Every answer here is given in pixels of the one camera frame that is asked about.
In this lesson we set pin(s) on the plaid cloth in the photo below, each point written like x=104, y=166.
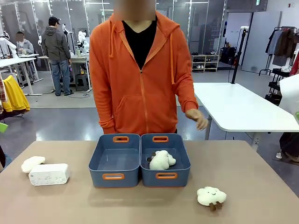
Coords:
x=2, y=93

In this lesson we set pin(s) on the person's left hand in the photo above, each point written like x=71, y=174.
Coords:
x=197, y=117

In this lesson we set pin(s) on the black step stool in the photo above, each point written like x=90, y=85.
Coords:
x=82, y=82

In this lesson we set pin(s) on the person's right forearm orange sleeve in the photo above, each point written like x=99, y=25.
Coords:
x=105, y=112

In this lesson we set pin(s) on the wooden shoe rack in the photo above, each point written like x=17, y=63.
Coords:
x=205, y=62

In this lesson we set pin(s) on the seated person in gray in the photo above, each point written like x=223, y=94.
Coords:
x=24, y=45

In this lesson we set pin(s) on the person's legs with white shoe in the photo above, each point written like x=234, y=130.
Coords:
x=289, y=144

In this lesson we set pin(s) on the white digital clock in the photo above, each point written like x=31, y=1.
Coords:
x=49, y=173

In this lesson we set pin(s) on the black rolling cart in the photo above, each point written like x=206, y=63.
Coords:
x=276, y=86

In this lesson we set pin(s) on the person's left forearm orange sleeve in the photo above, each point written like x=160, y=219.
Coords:
x=188, y=98

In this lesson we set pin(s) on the clothes rack with garments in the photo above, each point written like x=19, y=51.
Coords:
x=283, y=44

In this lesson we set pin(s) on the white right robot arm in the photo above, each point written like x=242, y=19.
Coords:
x=290, y=93

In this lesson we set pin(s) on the yellow garment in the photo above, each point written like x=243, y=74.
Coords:
x=15, y=95

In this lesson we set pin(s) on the man in gray jacket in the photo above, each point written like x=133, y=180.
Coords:
x=57, y=53

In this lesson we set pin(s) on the large white table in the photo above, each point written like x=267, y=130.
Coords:
x=233, y=105

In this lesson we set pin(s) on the white cloud plush toy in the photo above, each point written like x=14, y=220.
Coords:
x=31, y=162
x=161, y=161

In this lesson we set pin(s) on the white cloud plush smiling face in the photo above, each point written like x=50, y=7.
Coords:
x=210, y=196

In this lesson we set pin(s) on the empty blue plastic basket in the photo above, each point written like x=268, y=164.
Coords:
x=115, y=161

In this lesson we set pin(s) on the white height-adjustable desk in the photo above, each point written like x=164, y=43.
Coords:
x=16, y=61

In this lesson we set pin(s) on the black tripod stand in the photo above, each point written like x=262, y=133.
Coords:
x=237, y=56

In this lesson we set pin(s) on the person in orange hoodie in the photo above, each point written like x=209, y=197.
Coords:
x=130, y=93

